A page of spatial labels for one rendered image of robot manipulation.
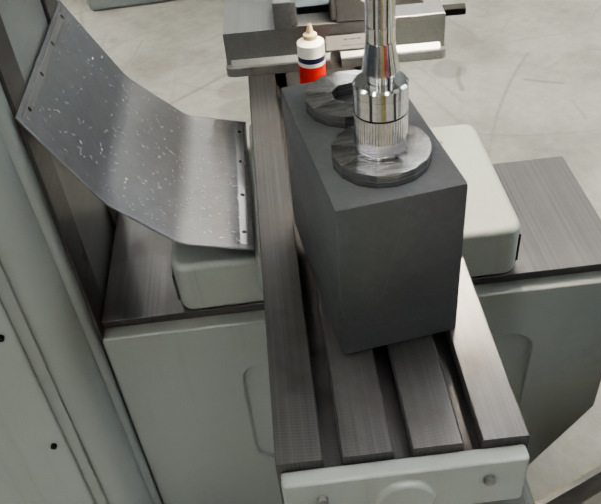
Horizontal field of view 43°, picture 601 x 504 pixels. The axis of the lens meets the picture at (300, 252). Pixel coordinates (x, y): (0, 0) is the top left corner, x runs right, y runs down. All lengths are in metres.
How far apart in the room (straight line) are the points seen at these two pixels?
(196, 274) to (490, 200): 0.44
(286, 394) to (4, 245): 0.42
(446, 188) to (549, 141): 2.15
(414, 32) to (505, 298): 0.43
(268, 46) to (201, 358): 0.49
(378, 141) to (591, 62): 2.69
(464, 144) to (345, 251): 0.61
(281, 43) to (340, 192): 0.60
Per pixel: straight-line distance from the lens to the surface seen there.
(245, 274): 1.06
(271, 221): 0.92
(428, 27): 1.24
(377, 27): 0.61
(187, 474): 1.42
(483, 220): 1.09
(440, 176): 0.67
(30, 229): 0.98
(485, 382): 0.75
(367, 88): 0.64
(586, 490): 1.13
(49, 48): 1.07
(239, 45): 1.22
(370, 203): 0.64
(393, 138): 0.65
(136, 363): 1.18
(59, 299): 1.05
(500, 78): 3.15
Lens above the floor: 1.54
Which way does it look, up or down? 42 degrees down
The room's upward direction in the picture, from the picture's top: 6 degrees counter-clockwise
